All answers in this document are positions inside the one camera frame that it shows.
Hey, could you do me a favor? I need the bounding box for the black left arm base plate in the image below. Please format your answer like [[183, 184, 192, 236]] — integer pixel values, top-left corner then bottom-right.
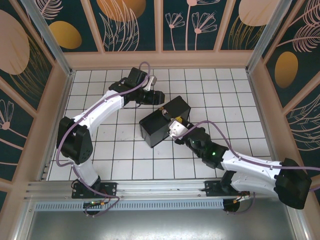
[[71, 181, 118, 200]]

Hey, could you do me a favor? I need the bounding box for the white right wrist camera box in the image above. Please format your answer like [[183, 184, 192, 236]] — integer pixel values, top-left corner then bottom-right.
[[168, 119, 189, 140]]

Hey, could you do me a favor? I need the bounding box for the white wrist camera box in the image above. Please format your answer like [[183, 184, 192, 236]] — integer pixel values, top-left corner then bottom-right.
[[143, 75, 158, 92], [168, 119, 189, 140]]

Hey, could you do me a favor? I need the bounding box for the aluminium frame post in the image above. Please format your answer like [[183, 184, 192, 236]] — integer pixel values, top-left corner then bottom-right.
[[245, 0, 301, 74], [19, 0, 74, 77]]

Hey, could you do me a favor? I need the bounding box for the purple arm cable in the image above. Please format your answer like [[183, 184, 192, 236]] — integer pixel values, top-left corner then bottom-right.
[[177, 120, 320, 216], [56, 61, 152, 218]]

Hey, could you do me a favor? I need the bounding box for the grey sheet metal panel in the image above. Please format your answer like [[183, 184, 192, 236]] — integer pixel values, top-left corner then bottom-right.
[[14, 196, 307, 240]]

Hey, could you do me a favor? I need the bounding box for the aluminium profile rail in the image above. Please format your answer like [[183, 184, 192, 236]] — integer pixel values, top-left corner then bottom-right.
[[23, 176, 297, 201]]

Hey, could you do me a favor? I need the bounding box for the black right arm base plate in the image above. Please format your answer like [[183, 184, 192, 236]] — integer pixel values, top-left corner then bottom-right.
[[204, 179, 235, 198]]

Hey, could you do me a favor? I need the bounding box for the grey slotted cable duct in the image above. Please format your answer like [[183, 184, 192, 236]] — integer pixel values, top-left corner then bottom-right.
[[33, 198, 225, 211]]

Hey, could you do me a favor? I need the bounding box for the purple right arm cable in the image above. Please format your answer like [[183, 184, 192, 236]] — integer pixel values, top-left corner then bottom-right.
[[177, 120, 320, 216]]

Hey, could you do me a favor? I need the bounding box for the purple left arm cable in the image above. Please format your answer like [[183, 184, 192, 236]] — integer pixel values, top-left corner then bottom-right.
[[56, 61, 152, 218]]

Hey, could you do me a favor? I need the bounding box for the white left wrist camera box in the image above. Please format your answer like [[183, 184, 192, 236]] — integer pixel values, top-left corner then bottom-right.
[[143, 75, 158, 92]]

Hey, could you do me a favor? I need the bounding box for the black box starry night lid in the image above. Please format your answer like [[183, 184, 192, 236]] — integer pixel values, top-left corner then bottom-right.
[[138, 95, 192, 149]]

